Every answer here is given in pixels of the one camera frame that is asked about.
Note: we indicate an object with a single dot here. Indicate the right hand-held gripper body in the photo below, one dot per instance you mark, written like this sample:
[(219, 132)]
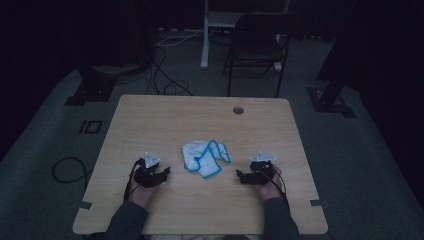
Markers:
[(261, 171)]

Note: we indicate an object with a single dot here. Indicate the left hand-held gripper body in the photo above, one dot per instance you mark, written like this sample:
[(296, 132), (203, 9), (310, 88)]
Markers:
[(146, 175)]

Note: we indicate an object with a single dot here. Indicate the white cloth with blue edge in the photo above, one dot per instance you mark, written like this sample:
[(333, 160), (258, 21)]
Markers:
[(206, 158)]

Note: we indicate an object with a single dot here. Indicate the person's right hand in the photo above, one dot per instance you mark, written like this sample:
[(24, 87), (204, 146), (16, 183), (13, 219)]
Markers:
[(270, 190)]

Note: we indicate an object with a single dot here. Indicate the person's left hand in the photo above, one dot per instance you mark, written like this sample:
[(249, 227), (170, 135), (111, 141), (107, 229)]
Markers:
[(141, 195)]

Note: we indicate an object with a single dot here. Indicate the grey round table grommet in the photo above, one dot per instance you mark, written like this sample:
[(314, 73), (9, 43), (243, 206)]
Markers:
[(238, 110)]

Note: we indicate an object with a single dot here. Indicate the grey tape piece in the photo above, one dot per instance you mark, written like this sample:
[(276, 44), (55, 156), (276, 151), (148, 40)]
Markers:
[(318, 203), (86, 205)]

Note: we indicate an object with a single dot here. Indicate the black stand base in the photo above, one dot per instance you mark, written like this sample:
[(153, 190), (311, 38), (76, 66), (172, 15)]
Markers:
[(93, 90), (330, 100)]

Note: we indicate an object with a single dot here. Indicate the black folding chair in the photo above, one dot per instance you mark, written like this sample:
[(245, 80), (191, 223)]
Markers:
[(256, 46)]

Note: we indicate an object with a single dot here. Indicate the white desk frame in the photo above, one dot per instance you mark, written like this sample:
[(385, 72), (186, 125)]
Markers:
[(205, 40)]

